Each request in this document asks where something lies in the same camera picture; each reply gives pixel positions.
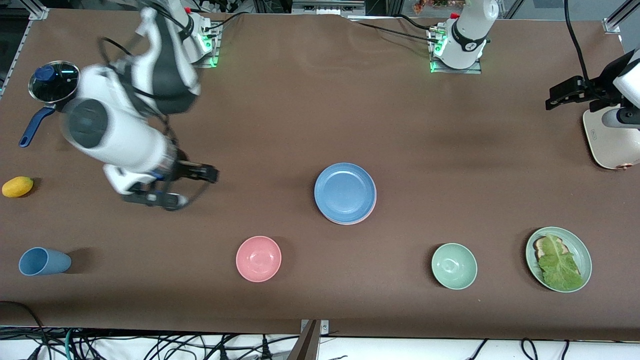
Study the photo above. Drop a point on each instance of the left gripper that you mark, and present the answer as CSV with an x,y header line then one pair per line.
x,y
598,90

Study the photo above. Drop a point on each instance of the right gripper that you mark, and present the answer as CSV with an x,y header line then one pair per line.
x,y
186,169

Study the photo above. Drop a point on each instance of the wide blue bowl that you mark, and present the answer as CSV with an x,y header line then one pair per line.
x,y
345,191

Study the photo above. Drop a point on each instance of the wide pink bowl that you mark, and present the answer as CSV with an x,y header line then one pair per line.
x,y
369,215

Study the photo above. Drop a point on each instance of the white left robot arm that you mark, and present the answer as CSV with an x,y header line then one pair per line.
x,y
465,35

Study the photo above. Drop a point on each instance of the small deep pink bowl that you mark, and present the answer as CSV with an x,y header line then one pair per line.
x,y
258,259

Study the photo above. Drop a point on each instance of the brown table cover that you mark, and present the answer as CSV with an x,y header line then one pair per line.
x,y
300,110

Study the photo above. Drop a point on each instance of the toasted bread slice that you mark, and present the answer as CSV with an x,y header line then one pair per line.
x,y
539,245

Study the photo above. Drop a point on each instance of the green plate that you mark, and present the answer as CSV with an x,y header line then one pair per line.
x,y
582,257

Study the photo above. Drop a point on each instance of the glass lid blue knob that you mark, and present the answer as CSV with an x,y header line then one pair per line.
x,y
60,82

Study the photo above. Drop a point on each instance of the orange green decoration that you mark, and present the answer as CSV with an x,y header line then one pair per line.
x,y
425,6

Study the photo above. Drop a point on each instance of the green lettuce leaf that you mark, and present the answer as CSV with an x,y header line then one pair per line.
x,y
560,265

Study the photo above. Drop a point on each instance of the blue plastic cup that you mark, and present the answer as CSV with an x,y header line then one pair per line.
x,y
45,261

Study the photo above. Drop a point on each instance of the yellow lemon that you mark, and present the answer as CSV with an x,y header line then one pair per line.
x,y
17,186

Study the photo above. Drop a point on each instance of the dark slanted bar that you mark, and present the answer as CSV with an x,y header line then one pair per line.
x,y
305,347

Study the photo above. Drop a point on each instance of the grey metal device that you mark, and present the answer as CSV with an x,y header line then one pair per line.
x,y
327,7

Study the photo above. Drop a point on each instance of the small deep green bowl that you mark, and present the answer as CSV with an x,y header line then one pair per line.
x,y
454,266

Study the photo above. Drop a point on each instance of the aluminium frame profile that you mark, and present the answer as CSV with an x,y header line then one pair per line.
x,y
612,24
37,12

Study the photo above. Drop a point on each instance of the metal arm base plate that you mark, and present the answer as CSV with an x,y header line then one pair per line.
x,y
212,62
455,71

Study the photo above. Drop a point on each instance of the small metal bracket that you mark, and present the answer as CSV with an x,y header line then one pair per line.
x,y
325,327

